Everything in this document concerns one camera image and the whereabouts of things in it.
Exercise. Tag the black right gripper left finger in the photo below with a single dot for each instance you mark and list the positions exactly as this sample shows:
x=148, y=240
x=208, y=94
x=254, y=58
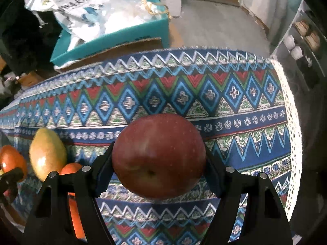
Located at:
x=50, y=221

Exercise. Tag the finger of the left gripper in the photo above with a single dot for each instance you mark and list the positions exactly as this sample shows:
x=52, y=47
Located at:
x=8, y=185

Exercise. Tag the orange persimmon fruit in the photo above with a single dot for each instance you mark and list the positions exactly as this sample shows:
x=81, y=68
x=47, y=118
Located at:
x=11, y=158

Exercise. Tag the yellow green mango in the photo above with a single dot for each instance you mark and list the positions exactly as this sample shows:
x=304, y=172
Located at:
x=47, y=153

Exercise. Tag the orange round fruit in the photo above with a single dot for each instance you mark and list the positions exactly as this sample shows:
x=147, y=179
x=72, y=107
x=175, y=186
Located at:
x=77, y=224

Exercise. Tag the dark red apple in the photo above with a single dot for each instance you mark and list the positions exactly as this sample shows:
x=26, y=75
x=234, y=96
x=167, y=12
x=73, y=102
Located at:
x=159, y=156

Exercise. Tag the blue patterned tablecloth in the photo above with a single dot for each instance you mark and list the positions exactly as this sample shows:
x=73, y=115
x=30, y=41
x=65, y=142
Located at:
x=240, y=103

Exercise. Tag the teal storage box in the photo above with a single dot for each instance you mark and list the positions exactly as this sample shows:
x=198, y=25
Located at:
x=155, y=29

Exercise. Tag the white shoe rack shelf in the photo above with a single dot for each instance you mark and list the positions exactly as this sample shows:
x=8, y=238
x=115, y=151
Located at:
x=302, y=49

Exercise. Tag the white rice bag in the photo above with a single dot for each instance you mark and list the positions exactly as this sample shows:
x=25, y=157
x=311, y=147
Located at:
x=87, y=20

